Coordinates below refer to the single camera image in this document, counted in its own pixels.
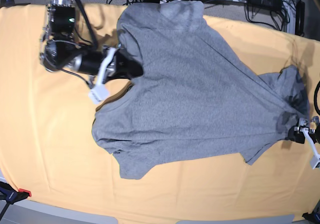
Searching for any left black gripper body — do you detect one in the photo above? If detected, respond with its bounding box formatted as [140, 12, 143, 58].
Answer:
[288, 117, 320, 144]

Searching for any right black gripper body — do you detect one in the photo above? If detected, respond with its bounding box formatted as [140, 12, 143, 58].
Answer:
[79, 47, 120, 81]

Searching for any grey t-shirt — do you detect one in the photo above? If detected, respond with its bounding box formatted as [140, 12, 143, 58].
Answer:
[92, 1, 310, 180]

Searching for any black clamp right corner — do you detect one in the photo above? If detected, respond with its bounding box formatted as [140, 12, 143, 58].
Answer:
[302, 211, 320, 224]

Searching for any black power adapter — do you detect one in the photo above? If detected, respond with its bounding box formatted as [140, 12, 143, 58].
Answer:
[247, 0, 283, 12]

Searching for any blue red table clamp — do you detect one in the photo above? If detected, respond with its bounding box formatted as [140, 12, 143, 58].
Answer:
[0, 181, 32, 205]

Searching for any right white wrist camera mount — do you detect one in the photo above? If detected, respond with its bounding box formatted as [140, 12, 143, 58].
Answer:
[88, 47, 118, 105]

